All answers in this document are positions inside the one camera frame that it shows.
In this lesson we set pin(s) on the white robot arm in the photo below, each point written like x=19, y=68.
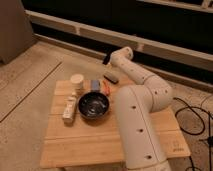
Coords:
x=133, y=106

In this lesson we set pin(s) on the orange carrot toy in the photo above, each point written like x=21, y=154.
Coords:
x=106, y=90

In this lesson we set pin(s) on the dark blue bowl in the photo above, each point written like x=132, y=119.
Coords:
x=93, y=105

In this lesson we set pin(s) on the white paper cup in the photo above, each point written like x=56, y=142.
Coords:
x=77, y=81

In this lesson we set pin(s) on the grey sofa corner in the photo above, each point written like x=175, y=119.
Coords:
x=16, y=33

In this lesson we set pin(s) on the white wooden shelf frame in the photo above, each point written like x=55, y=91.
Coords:
x=165, y=51

